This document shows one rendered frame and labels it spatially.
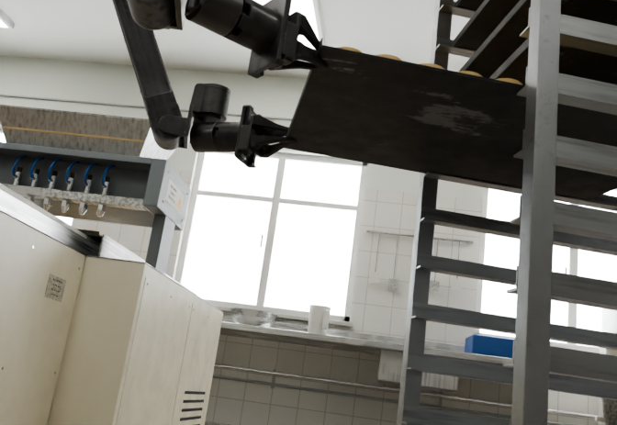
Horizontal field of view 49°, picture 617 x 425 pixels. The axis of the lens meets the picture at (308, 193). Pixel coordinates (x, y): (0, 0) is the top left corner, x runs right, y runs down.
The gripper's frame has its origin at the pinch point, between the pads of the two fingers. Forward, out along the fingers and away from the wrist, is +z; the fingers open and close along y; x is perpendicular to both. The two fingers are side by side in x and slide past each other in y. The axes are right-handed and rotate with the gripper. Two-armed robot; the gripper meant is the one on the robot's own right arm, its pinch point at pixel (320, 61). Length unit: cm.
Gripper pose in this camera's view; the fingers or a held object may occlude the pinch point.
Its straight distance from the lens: 93.6
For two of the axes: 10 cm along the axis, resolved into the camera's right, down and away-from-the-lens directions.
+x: 6.2, -1.4, -7.7
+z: 7.7, 2.7, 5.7
